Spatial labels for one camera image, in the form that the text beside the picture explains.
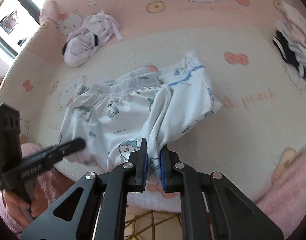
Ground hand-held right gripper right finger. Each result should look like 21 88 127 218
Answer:
160 146 285 240

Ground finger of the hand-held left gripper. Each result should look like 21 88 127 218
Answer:
42 138 87 167

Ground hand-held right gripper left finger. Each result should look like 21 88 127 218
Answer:
21 138 148 240

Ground white cartoon print shorts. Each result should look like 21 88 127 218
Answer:
59 51 222 178

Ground person's left hand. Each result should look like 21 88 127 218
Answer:
3 194 33 218

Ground pink cat print blanket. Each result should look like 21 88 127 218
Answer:
0 0 306 213

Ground crumpled white garment navy trim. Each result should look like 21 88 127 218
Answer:
62 10 124 68

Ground pink fleece clothing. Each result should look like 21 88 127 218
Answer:
0 141 306 238

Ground gold wire frame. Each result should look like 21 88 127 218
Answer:
124 209 184 240

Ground dark window frame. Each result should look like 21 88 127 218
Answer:
0 0 41 56

